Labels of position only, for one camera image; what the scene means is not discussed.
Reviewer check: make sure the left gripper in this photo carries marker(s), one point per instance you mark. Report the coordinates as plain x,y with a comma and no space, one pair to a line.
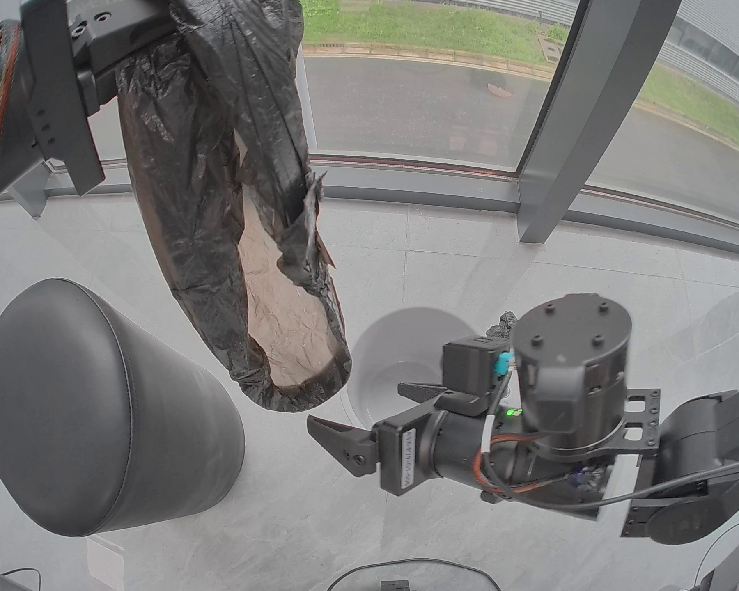
55,84

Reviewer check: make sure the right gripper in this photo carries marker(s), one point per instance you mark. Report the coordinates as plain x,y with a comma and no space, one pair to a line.
443,447

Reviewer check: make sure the black plastic bag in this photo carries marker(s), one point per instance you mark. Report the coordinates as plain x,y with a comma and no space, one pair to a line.
185,207

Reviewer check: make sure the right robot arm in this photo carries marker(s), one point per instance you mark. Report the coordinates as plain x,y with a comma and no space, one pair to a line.
566,354

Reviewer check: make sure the white trash bin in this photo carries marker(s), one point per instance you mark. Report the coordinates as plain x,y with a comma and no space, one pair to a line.
394,342

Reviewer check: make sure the crumpled black plastic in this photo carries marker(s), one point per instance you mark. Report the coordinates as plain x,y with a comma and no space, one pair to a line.
504,325

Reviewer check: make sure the dark grey round chair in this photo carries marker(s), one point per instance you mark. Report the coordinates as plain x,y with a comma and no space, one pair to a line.
98,404

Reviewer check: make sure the window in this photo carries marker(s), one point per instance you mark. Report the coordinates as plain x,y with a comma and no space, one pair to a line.
591,114

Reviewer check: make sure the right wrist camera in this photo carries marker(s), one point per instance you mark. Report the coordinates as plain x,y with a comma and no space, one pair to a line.
468,361

